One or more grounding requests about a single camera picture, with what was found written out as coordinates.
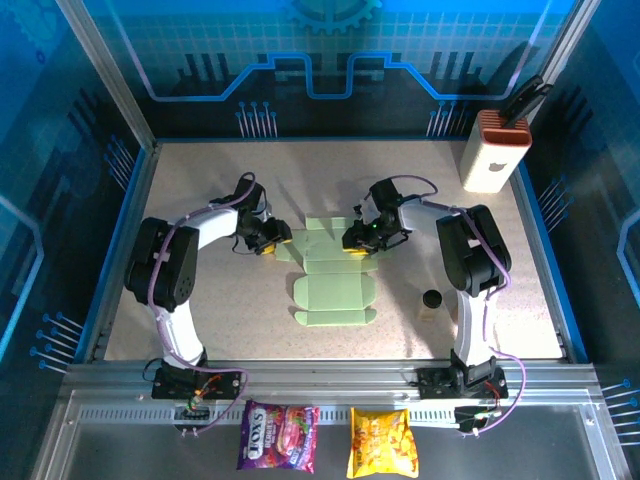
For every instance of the green paper box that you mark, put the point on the green paper box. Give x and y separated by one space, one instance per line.
330 295

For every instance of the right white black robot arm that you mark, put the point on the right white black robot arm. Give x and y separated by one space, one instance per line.
472 250

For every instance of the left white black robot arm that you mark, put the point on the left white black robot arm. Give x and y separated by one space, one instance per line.
160 265

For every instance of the small black-lid jar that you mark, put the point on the small black-lid jar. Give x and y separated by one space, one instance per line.
431 298

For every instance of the white orange knife block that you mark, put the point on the white orange knife block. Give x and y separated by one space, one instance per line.
492 160

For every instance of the slotted aluminium strip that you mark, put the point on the slotted aluminium strip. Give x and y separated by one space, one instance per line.
332 415

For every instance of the purple candy bag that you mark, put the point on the purple candy bag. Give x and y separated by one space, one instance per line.
277 437

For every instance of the yellow snack bag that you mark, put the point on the yellow snack bag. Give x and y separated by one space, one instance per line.
382 442

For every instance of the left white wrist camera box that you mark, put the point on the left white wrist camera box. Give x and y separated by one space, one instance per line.
267 210

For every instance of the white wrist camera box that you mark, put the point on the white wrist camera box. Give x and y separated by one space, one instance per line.
363 212
267 210

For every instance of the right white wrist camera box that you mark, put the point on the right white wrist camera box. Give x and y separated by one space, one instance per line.
363 212

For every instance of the aluminium frame rail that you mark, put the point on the aluminium frame rail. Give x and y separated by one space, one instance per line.
325 380

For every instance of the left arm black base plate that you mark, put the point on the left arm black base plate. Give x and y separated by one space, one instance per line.
225 385

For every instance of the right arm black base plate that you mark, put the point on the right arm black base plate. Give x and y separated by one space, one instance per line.
435 385

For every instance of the aluminium frame post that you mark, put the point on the aluminium frame post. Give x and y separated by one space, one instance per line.
570 40
107 75

